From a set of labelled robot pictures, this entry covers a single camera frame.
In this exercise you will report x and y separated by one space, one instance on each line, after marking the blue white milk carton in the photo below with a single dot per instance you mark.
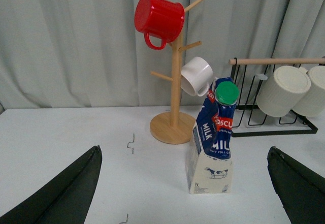
209 166

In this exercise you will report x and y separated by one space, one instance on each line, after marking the cream ribbed mug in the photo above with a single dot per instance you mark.
312 104
282 91

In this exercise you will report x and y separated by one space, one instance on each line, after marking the cream ribbed mug right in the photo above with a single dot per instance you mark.
312 104

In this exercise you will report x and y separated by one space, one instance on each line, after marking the black wire rack wooden bar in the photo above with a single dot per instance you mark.
249 75

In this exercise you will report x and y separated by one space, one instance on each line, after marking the cream ribbed mug left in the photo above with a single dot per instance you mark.
282 91

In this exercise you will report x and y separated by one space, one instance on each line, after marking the wooden mug tree stand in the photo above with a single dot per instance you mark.
174 127

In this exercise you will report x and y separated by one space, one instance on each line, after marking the red enamel mug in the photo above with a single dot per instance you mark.
160 21

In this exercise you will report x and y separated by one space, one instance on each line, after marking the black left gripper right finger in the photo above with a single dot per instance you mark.
300 190

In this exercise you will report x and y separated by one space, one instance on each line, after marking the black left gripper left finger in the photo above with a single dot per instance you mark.
64 199

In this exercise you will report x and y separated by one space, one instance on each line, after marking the white mug on tree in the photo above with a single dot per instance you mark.
196 76

